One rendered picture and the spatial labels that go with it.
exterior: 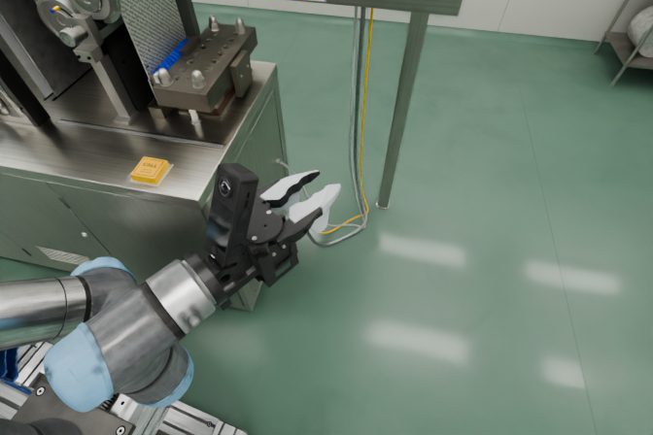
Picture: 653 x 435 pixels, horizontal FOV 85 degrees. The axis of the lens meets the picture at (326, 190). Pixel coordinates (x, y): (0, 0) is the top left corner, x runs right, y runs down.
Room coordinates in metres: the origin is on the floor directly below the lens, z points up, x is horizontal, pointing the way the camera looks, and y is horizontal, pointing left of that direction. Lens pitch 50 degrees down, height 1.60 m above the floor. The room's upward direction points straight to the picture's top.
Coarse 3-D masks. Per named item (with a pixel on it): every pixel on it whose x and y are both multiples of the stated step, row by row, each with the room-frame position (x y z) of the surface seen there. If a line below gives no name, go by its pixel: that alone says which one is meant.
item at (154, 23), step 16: (144, 0) 1.01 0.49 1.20; (160, 0) 1.08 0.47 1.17; (128, 16) 0.93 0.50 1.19; (144, 16) 0.99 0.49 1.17; (160, 16) 1.05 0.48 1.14; (176, 16) 1.12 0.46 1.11; (128, 32) 0.91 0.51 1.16; (144, 32) 0.96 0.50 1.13; (160, 32) 1.03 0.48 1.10; (176, 32) 1.10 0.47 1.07; (144, 48) 0.94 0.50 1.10; (160, 48) 1.00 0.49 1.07; (144, 64) 0.91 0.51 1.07
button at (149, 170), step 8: (144, 160) 0.68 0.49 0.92; (152, 160) 0.68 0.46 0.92; (160, 160) 0.68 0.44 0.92; (136, 168) 0.65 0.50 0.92; (144, 168) 0.65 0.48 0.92; (152, 168) 0.65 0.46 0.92; (160, 168) 0.65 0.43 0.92; (136, 176) 0.62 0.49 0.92; (144, 176) 0.62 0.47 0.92; (152, 176) 0.62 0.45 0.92; (160, 176) 0.64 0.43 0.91
